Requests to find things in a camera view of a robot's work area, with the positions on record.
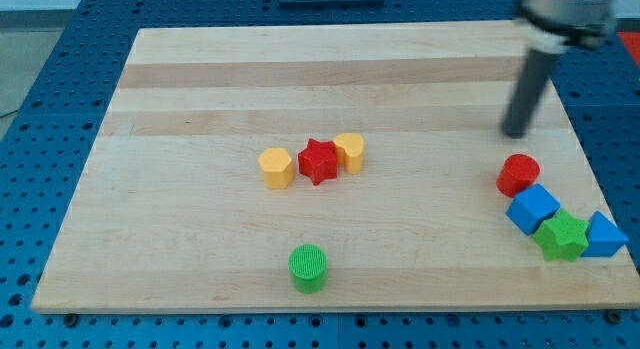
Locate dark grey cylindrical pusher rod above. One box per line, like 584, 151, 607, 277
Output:
500, 47, 560, 139

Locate red cylinder block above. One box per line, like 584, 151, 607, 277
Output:
496, 153, 541, 198

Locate blue cube block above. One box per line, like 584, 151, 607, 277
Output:
506, 184, 561, 235

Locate green star block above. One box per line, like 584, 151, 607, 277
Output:
532, 208, 589, 262

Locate blue triangle block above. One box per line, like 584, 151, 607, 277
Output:
581, 211, 629, 258

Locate yellow heart block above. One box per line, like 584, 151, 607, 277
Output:
333, 133, 366, 174

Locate wooden board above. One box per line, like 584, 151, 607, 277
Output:
32, 21, 639, 314

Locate red star block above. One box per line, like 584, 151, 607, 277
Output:
298, 138, 338, 186

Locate yellow hexagon block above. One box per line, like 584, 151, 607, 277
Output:
258, 147, 295, 189

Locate green cylinder block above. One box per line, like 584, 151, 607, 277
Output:
288, 244, 327, 294

